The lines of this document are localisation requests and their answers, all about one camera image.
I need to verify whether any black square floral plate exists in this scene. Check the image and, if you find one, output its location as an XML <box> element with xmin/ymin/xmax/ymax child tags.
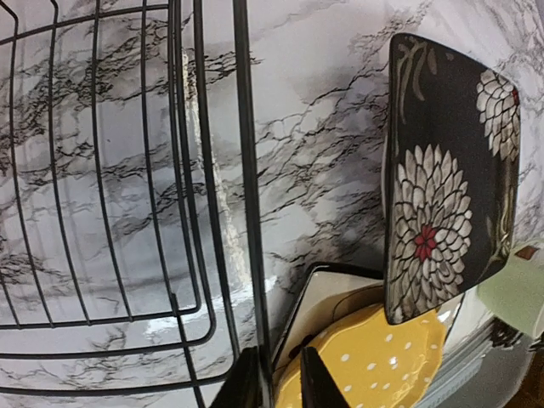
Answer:
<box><xmin>382</xmin><ymin>33</ymin><xmax>521</xmax><ymax>325</ymax></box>

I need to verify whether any yellow polka dot plate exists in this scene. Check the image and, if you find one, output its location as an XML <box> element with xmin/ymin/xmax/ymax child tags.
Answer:
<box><xmin>271</xmin><ymin>280</ymin><xmax>451</xmax><ymax>408</ymax></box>

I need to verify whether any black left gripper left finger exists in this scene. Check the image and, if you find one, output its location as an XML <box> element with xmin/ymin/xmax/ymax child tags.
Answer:
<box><xmin>210</xmin><ymin>346</ymin><xmax>262</xmax><ymax>408</ymax></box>

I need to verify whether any light green mug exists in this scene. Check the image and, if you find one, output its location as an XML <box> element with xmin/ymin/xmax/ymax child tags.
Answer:
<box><xmin>477</xmin><ymin>241</ymin><xmax>543</xmax><ymax>339</ymax></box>

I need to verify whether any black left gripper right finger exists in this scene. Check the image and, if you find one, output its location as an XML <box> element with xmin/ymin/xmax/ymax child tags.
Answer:
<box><xmin>301</xmin><ymin>347</ymin><xmax>349</xmax><ymax>408</ymax></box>

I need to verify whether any black wire dish rack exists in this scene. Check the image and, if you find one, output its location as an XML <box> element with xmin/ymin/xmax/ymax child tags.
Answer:
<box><xmin>1</xmin><ymin>1</ymin><xmax>253</xmax><ymax>407</ymax></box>

